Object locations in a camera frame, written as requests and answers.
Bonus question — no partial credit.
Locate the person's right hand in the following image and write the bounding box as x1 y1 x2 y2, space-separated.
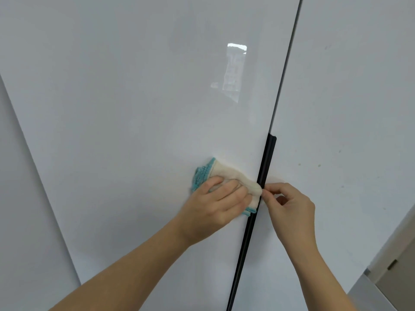
261 183 317 257

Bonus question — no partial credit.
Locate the person's left hand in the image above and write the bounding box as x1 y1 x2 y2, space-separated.
174 176 253 247

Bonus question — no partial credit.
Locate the beige cloth with teal edge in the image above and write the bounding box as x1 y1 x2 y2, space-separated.
190 157 263 218

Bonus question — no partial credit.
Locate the person's right forearm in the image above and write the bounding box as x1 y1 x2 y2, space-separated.
287 241 357 311

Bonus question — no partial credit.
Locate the person's left forearm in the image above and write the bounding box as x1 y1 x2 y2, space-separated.
48 218 192 311

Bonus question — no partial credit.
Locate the beige room door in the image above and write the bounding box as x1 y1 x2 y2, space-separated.
365 203 415 286
374 238 415 311

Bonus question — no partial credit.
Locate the black cabinet door handle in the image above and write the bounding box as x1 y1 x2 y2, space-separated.
225 133 278 311

